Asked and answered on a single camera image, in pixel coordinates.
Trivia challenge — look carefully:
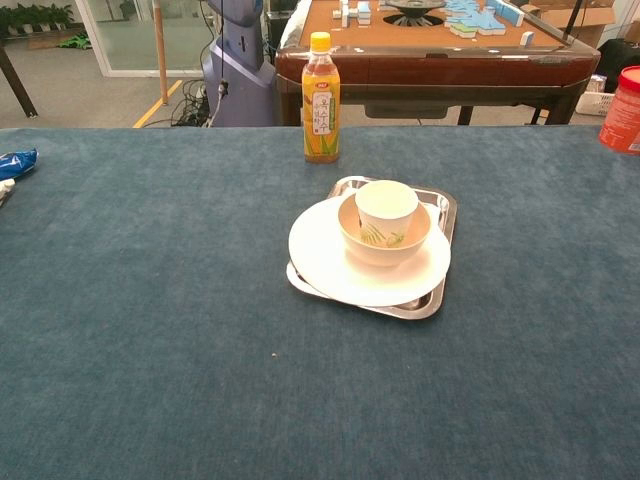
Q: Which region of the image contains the white leaf-print paper cup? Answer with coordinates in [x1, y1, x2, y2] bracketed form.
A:
[354, 179, 420, 250]

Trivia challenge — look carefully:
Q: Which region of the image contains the purple robot base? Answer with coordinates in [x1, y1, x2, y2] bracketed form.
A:
[201, 0, 278, 128]

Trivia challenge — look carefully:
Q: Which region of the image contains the cream ceramic bowl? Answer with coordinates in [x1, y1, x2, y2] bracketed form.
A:
[337, 192, 432, 267]

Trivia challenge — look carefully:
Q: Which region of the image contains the white round plate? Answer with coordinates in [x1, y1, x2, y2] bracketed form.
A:
[288, 195, 452, 308]

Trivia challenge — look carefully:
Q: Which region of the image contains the stainless steel tray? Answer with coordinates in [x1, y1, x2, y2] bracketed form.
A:
[285, 175, 459, 321]

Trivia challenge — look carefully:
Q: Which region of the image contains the yellow corn tea bottle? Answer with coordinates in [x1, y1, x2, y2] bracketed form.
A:
[301, 31, 342, 165]

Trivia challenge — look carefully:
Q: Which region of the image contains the blue velvet tablecloth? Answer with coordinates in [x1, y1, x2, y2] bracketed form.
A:
[0, 124, 640, 480]

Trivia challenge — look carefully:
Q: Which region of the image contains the brown mahjong table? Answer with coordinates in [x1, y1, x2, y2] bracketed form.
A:
[274, 0, 602, 127]

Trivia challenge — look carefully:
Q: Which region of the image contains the wooden pole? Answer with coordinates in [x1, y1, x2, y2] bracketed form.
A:
[152, 0, 170, 107]

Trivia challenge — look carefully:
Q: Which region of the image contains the black mahjong table dial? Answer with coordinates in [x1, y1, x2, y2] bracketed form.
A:
[383, 0, 448, 27]

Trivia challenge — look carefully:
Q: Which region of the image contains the white plastic basket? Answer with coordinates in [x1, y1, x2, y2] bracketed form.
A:
[574, 91, 617, 118]

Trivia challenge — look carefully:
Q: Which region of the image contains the blue snack bag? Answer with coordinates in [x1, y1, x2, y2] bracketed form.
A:
[0, 148, 40, 182]

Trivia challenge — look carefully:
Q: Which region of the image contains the green floor object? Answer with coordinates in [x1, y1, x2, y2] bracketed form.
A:
[56, 33, 93, 51]

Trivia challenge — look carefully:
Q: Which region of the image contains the red plastic jar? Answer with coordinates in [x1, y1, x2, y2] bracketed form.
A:
[598, 65, 640, 155]

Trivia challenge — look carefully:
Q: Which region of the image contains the black table leg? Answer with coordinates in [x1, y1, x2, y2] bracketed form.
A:
[0, 42, 40, 120]

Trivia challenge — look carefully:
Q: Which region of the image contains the cardboard box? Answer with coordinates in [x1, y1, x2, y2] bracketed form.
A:
[519, 0, 618, 49]

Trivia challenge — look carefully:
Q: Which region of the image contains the black bag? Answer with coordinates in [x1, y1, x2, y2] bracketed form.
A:
[596, 38, 640, 94]

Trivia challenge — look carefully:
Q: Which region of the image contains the row of potted plants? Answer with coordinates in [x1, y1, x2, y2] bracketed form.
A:
[0, 3, 76, 37]

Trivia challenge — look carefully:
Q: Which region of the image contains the tangle of floor cables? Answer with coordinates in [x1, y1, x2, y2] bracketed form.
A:
[170, 78, 211, 128]

